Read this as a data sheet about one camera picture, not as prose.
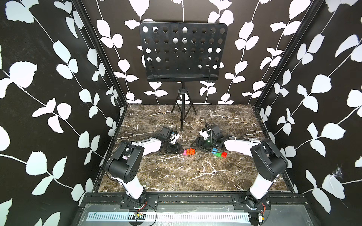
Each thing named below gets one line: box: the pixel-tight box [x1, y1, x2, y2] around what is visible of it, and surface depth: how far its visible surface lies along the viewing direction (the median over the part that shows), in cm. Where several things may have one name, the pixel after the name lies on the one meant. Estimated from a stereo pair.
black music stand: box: [139, 22, 229, 131], surface depth 66 cm
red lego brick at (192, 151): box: [189, 147, 196, 155], surface depth 90 cm
